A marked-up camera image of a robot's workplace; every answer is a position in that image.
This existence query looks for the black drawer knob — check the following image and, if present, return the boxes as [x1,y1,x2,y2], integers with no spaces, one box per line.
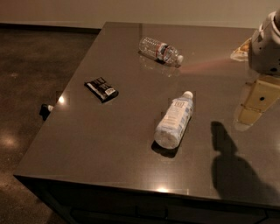
[39,104,53,121]

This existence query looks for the black snack packet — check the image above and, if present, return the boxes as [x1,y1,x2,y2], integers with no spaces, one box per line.
[84,77,119,103]

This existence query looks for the clear plastic bottle red label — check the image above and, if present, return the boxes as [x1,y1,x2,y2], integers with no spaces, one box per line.
[139,37,184,67]

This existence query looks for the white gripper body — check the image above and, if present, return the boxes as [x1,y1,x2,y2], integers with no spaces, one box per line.
[248,10,280,76]

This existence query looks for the blue label plastic bottle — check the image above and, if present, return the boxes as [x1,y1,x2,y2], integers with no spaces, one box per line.
[154,91,193,150]

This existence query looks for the dark cabinet drawer front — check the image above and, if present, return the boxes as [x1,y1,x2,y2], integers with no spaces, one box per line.
[16,175,280,224]

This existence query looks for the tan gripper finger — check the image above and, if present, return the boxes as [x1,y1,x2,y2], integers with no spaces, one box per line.
[236,76,280,126]
[230,38,251,62]

